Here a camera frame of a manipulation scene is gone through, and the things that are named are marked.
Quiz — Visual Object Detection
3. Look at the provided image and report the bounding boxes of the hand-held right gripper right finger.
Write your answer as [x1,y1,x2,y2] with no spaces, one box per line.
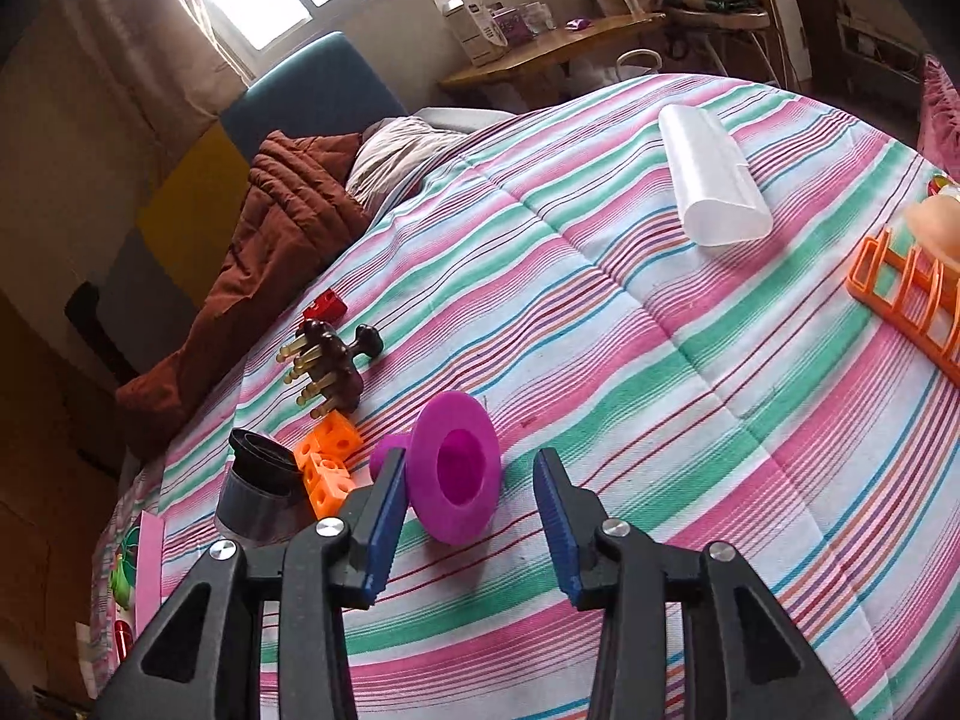
[532,448,856,720]

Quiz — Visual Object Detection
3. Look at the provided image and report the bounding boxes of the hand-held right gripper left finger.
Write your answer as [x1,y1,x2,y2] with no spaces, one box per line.
[90,448,410,720]

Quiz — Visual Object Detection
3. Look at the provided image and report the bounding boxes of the magenta flanged cup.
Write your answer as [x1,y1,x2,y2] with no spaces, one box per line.
[370,390,502,547]

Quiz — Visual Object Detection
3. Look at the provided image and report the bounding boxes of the brown studded massager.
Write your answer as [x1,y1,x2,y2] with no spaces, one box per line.
[274,319,385,421]

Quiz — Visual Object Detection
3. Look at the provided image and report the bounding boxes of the pink tray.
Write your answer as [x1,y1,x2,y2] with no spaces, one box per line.
[94,510,166,691]

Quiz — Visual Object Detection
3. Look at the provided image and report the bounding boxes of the orange linking cubes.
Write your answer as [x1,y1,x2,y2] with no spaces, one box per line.
[292,411,362,520]

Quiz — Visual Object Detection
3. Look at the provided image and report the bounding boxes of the silver cylinder cup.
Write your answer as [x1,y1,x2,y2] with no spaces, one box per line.
[214,427,314,545]

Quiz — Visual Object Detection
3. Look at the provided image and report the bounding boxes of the lime and white round case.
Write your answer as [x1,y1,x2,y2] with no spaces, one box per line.
[109,532,140,605]

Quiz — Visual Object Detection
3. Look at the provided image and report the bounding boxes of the brown quilt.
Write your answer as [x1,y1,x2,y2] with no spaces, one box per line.
[116,131,376,458]

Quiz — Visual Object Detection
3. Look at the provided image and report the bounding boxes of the beige pillow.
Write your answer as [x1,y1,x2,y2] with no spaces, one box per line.
[346,118,470,218]

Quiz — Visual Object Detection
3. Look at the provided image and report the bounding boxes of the translucent white tube case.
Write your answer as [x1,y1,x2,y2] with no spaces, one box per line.
[658,105,773,248]

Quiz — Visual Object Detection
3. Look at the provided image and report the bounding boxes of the orange plastic rack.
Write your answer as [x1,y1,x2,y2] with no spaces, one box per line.
[845,229,960,365]

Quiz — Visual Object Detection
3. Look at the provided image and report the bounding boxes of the blue yellow grey headboard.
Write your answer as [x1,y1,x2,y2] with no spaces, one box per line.
[64,31,410,391]

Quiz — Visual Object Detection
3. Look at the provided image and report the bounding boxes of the wooden bedside table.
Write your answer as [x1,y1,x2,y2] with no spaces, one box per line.
[439,13,668,110]

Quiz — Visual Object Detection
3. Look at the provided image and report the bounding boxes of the peach rounded object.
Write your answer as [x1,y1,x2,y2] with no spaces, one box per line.
[904,191,960,267]

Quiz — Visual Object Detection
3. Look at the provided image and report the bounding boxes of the white carton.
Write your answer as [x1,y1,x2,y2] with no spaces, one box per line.
[435,0,507,65]

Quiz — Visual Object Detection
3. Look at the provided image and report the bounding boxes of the small purple box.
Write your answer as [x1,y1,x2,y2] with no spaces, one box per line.
[487,6,537,42]

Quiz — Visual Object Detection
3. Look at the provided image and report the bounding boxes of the stool with clutter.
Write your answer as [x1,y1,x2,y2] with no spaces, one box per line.
[664,0,773,83]

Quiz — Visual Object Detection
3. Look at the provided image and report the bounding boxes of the white cabinet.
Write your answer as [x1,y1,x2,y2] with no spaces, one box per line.
[686,0,815,87]

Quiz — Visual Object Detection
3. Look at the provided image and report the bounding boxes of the white cable loop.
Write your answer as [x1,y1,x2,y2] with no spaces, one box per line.
[616,49,662,80]

